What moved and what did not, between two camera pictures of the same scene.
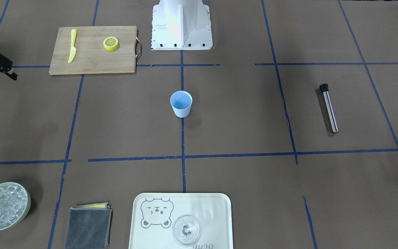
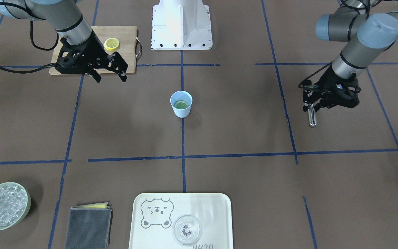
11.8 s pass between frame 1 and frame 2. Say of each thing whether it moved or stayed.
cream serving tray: stayed
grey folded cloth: stayed
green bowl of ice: stayed
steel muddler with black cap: moved
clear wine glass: stayed
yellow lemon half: moved
